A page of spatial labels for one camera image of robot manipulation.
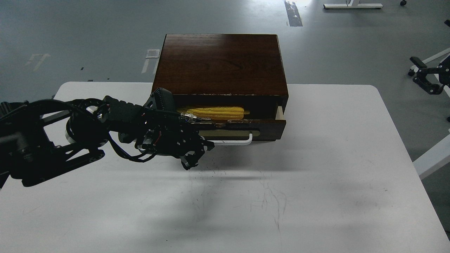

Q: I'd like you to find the wooden drawer with white handle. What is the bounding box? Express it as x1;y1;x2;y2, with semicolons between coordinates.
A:
184;105;287;145

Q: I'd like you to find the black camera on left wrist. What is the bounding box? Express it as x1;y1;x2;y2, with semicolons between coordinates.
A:
143;88;177;112

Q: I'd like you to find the yellow corn cob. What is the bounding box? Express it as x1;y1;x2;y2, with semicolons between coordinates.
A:
176;107;250;120

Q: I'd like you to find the white desk base bar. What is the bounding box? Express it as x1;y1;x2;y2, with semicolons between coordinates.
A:
323;0;384;9

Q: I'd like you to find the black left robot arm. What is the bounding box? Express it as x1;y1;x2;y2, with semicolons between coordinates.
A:
0;96;215;187

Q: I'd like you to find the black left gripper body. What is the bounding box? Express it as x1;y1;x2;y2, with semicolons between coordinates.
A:
135;112;201;157

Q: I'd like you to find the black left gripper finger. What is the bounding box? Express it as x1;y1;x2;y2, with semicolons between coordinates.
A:
195;139;215;152
179;147;205;171

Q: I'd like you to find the dark wooden drawer cabinet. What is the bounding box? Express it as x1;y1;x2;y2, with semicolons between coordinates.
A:
152;34;288;109

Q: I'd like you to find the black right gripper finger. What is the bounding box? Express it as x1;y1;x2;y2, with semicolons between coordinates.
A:
410;57;445;95

